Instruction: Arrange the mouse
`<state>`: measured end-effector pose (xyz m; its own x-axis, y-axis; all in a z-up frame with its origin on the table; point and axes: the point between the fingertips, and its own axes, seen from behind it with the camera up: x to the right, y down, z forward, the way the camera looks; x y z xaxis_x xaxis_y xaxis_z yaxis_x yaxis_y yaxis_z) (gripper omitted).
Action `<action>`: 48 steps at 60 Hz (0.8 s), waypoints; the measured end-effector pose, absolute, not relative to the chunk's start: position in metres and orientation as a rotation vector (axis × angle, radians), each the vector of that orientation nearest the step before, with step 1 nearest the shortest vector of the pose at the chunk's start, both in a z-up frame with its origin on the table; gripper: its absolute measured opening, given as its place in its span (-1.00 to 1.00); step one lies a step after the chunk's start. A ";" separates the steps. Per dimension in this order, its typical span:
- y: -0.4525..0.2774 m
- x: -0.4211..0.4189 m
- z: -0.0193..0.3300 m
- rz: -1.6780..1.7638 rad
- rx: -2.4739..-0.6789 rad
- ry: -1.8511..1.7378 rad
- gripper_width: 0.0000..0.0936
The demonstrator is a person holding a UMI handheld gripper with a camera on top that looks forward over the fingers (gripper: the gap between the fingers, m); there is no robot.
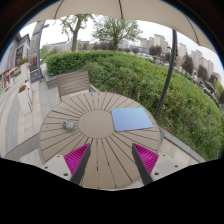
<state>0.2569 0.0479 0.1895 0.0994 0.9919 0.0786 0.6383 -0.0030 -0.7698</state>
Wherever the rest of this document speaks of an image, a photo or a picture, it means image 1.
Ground white planter with flowers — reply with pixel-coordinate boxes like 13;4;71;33
18;84;32;115

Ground beige patio umbrella canopy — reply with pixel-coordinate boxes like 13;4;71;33
27;0;215;52

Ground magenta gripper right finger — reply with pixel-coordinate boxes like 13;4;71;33
131;142;184;186

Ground grey slatted patio chair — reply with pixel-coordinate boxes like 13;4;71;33
57;70;98;98

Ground black curved umbrella pole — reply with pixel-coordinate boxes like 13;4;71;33
153;29;178;119

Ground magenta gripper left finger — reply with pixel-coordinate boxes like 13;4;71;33
43;143;92;186

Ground round slatted patio table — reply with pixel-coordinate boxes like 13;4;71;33
40;92;160;189

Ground green hedge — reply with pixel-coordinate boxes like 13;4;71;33
46;51;224;161

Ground far white planter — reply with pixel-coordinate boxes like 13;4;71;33
19;58;29;80

